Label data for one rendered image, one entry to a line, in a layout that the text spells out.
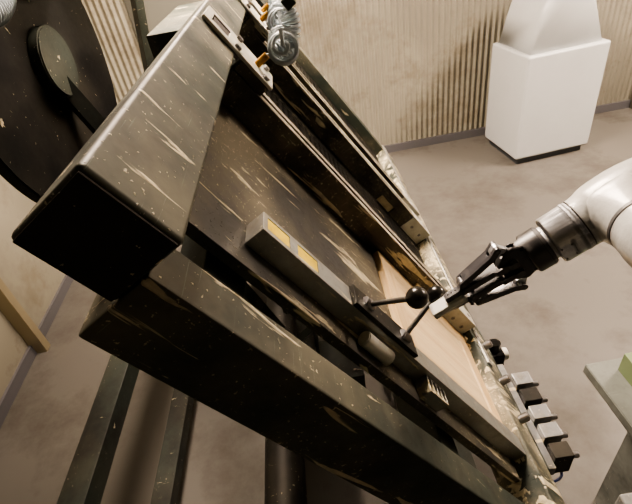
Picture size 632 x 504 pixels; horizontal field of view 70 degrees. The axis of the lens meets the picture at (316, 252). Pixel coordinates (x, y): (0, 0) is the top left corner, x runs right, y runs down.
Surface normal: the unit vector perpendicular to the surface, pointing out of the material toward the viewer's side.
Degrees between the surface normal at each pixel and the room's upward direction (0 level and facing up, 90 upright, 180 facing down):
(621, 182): 29
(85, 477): 0
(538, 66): 90
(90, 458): 0
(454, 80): 90
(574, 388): 0
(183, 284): 58
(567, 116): 90
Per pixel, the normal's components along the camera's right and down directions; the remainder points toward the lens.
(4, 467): -0.14, -0.79
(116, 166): 0.76, -0.55
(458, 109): 0.12, 0.58
